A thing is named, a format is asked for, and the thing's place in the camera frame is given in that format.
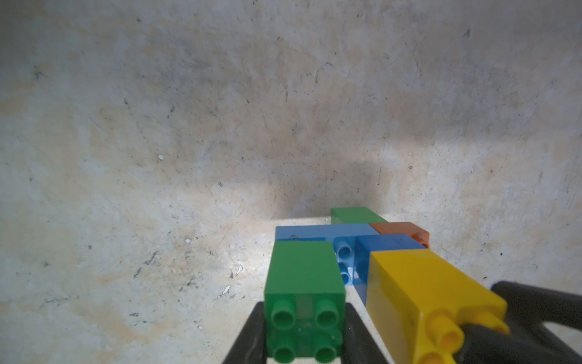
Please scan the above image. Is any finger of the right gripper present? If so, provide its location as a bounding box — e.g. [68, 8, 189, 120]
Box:
[454, 324, 581, 363]
[491, 281, 581, 331]

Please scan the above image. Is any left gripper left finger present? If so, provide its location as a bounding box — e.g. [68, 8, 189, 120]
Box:
[223, 301, 268, 364]

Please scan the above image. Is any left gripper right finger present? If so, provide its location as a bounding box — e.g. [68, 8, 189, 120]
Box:
[340, 303, 389, 364]

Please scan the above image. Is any green lego brick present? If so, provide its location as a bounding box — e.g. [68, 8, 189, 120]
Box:
[264, 241, 346, 363]
[330, 207, 386, 224]

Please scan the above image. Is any yellow lego brick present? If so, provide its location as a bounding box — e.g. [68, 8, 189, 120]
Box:
[365, 249, 510, 363]

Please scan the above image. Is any dark blue lego brick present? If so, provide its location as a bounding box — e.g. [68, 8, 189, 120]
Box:
[352, 234, 426, 306]

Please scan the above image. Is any light blue long lego brick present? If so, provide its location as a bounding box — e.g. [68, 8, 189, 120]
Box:
[275, 224, 379, 286]

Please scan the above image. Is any orange lego brick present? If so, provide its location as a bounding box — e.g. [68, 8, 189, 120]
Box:
[370, 221, 430, 249]

